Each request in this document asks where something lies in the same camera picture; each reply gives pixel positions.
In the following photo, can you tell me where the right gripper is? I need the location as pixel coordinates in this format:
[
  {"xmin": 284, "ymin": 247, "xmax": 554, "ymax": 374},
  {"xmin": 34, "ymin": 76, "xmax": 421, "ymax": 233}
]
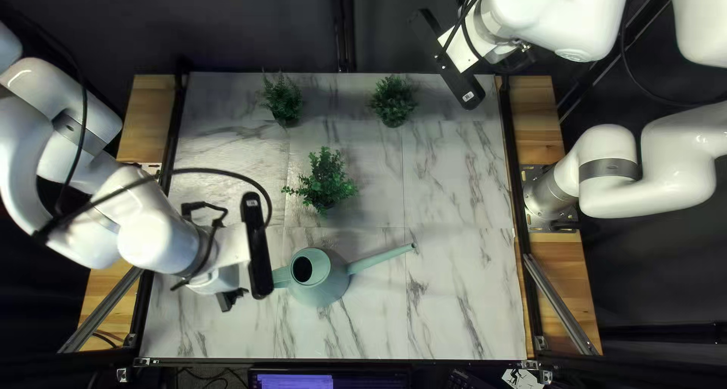
[{"xmin": 437, "ymin": 8, "xmax": 529, "ymax": 74}]

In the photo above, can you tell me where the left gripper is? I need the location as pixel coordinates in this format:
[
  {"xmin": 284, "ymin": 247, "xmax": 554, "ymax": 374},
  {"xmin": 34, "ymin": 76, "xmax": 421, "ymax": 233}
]
[{"xmin": 184, "ymin": 223, "xmax": 253, "ymax": 314}]

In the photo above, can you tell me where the pale green watering can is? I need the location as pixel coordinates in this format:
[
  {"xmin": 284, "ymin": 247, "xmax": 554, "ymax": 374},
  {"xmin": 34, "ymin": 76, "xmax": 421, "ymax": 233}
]
[{"xmin": 271, "ymin": 242, "xmax": 417, "ymax": 308}]

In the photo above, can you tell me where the small green artificial plant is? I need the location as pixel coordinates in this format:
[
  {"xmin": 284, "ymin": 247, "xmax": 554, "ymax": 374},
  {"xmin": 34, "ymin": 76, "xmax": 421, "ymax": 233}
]
[
  {"xmin": 281, "ymin": 146, "xmax": 360, "ymax": 216},
  {"xmin": 260, "ymin": 71, "xmax": 304, "ymax": 127},
  {"xmin": 368, "ymin": 75, "xmax": 419, "ymax": 128}
]

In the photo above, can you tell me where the laptop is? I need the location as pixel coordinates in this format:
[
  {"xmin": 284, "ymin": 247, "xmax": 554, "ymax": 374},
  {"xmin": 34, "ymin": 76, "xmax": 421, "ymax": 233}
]
[{"xmin": 250, "ymin": 369, "xmax": 410, "ymax": 389}]

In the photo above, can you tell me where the black cable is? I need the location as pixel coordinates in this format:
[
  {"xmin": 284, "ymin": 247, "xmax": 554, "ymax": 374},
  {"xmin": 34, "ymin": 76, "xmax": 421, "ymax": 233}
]
[
  {"xmin": 31, "ymin": 166, "xmax": 275, "ymax": 245},
  {"xmin": 434, "ymin": 0, "xmax": 495, "ymax": 63}
]

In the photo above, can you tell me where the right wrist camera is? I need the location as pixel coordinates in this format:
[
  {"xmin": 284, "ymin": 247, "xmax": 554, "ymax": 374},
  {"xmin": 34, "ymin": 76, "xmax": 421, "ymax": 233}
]
[{"xmin": 409, "ymin": 8, "xmax": 487, "ymax": 111}]

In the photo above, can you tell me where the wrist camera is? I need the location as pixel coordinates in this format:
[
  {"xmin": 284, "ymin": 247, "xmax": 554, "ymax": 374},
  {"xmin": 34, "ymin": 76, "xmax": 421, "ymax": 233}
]
[
  {"xmin": 409, "ymin": 8, "xmax": 487, "ymax": 111},
  {"xmin": 240, "ymin": 191, "xmax": 276, "ymax": 300}
]

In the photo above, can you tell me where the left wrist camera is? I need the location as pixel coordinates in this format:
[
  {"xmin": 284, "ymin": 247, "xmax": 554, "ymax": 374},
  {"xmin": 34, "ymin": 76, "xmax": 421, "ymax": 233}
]
[{"xmin": 240, "ymin": 191, "xmax": 276, "ymax": 300}]

